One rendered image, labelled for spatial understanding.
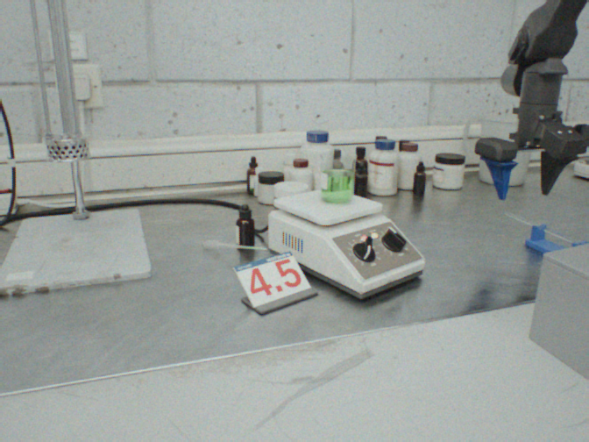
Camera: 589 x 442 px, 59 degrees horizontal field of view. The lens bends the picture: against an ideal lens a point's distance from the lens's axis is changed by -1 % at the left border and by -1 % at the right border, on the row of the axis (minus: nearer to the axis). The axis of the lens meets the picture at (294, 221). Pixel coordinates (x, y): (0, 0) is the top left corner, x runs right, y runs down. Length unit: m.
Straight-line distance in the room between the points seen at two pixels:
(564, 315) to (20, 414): 0.53
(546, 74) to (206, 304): 0.59
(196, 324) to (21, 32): 0.72
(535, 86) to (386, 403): 0.57
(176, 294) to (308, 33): 0.72
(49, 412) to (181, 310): 0.20
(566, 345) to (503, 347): 0.06
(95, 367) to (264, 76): 0.79
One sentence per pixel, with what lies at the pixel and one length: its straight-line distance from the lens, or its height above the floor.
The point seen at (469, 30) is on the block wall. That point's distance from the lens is 1.43.
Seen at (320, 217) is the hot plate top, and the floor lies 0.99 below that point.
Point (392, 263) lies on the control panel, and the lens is 0.71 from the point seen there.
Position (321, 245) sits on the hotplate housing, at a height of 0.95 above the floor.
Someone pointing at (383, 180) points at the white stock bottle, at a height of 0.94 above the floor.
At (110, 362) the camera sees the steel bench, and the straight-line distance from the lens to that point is 0.58.
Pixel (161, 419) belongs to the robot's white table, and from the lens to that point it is 0.50.
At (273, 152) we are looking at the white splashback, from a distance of 1.18.
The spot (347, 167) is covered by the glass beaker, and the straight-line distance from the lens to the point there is 0.74.
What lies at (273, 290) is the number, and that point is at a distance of 0.67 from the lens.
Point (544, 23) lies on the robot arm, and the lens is 0.87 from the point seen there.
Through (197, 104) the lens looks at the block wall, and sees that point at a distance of 1.17.
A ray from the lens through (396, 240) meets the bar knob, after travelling 0.73.
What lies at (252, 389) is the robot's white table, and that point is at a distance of 0.52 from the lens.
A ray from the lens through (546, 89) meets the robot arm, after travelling 0.90.
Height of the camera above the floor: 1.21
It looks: 19 degrees down
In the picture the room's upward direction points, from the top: 1 degrees clockwise
